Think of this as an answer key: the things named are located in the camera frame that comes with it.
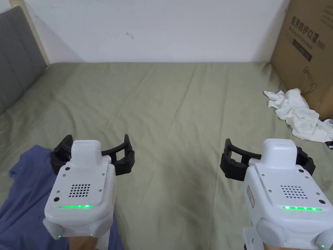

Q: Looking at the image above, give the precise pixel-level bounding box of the brown cardboard carton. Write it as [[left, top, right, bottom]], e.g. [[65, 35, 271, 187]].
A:
[[270, 0, 333, 122]]

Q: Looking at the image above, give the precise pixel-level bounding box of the person's right hand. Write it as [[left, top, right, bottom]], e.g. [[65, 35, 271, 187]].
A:
[[262, 243, 317, 250]]

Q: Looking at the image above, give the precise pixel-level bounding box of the dark blue garment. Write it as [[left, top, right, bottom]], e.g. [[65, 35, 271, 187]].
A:
[[0, 145, 124, 250]]

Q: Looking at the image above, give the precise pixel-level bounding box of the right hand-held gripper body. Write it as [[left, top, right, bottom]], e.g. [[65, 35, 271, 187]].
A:
[[242, 138, 333, 250]]

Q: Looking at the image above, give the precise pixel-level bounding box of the bed with pale green sheet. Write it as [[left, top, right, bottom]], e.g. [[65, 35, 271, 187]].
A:
[[0, 62, 333, 250]]

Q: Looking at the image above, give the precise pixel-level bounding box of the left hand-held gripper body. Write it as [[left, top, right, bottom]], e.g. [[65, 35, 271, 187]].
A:
[[42, 140, 116, 250]]

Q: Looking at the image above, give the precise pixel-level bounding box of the grey padded headboard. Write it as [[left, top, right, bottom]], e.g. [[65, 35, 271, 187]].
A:
[[0, 6, 48, 116]]

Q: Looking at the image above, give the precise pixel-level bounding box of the person's left hand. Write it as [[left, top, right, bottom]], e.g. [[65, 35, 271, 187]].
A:
[[67, 229, 99, 250]]

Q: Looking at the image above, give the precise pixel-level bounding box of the white crumpled cloth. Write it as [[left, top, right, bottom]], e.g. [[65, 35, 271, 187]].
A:
[[264, 88, 333, 143]]

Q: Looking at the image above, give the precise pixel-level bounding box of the small black device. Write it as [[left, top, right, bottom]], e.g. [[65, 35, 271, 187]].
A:
[[325, 118, 333, 151]]

